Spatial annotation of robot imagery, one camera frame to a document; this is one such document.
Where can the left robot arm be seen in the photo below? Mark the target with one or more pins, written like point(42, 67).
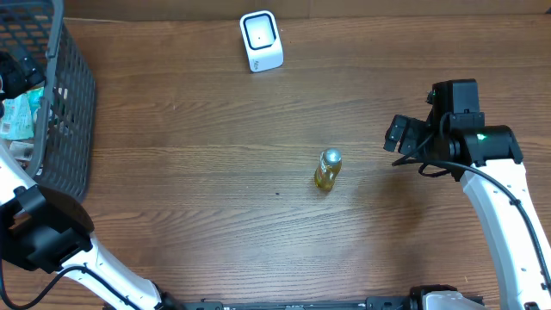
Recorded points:
point(42, 228)

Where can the yellow drink bottle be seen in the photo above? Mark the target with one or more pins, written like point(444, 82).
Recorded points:
point(330, 164)

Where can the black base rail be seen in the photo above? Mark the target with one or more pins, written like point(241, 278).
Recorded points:
point(370, 303)

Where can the teal snack packet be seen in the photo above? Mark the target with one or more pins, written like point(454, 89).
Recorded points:
point(20, 115)

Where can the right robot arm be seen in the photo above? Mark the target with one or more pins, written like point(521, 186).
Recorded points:
point(488, 163)

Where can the white barcode scanner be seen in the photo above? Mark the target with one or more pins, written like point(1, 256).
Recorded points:
point(262, 40)

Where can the grey plastic mesh basket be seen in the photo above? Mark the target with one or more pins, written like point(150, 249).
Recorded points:
point(63, 136)

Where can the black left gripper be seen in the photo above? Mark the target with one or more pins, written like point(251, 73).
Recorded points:
point(15, 72)

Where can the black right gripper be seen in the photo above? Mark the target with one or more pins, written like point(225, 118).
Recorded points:
point(413, 132)

